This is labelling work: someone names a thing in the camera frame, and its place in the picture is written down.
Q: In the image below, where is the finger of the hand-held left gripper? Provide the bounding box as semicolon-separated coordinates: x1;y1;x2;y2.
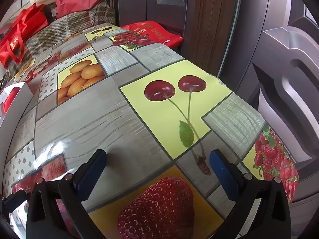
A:
1;190;30;213

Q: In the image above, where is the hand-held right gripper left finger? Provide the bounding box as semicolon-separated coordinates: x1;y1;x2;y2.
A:
26;149;108;239

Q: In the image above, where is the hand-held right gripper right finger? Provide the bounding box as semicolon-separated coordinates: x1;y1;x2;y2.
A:
209;149;292;239

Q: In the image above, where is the white box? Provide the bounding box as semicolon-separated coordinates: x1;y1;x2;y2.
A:
0;82;34;128

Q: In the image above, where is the fruit-printed tablecloth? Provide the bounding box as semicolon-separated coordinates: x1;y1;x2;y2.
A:
0;24;299;239

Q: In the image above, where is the plaid cover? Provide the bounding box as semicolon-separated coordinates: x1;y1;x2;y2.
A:
7;1;116;80

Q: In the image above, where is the red printed bag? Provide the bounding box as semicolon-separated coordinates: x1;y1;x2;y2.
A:
121;21;183;48

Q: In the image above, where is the red tote bag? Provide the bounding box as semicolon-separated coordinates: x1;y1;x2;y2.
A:
0;4;49;68

